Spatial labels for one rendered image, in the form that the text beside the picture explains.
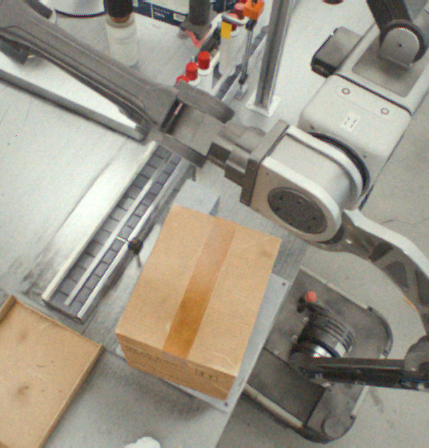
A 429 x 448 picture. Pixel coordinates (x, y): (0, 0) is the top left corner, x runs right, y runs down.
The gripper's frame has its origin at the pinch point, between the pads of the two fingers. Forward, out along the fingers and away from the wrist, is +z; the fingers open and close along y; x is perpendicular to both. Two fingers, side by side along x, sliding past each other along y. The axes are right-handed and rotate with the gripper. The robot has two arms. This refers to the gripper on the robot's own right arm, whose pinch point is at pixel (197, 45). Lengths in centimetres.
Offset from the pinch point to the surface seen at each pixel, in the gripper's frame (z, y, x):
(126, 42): 0.7, 8.8, -18.4
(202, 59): -7.0, 11.1, 7.1
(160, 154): 13.7, 30.2, 5.0
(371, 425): 101, 46, 105
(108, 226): 14, 57, 5
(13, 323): 19, 88, -3
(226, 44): 0.5, -5.2, 6.8
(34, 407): 19, 102, 14
